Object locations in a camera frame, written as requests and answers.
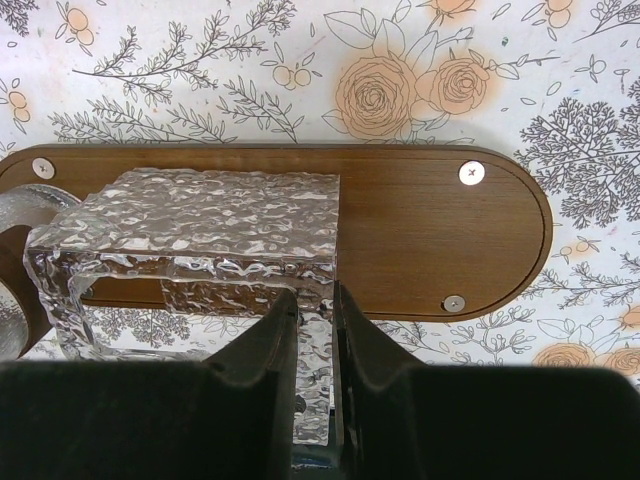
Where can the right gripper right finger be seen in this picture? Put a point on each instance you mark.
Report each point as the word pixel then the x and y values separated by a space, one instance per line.
pixel 400 418

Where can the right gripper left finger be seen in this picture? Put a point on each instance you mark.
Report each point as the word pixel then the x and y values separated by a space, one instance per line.
pixel 229 416

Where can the clear textured acrylic holder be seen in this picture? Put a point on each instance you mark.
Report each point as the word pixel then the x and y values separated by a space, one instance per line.
pixel 161 262

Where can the clear glass cup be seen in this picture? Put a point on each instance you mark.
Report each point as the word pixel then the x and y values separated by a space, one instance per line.
pixel 23 319

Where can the brown oval wooden tray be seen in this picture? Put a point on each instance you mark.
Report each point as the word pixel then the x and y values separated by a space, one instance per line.
pixel 426 234

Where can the floral patterned table mat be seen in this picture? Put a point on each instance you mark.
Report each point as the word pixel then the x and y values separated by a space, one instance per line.
pixel 553 84

